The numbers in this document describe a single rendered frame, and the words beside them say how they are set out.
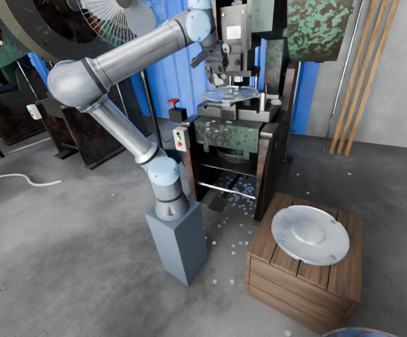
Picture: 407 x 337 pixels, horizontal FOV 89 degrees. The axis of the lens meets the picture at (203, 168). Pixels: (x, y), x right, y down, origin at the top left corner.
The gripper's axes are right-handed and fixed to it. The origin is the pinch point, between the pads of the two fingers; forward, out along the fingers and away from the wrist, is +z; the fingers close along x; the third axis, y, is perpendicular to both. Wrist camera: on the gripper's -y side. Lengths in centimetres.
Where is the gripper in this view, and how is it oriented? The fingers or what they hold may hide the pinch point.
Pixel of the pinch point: (215, 85)
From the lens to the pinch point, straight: 105.0
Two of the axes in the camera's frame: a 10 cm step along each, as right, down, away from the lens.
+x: 3.4, -8.4, 4.3
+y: 9.0, 1.6, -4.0
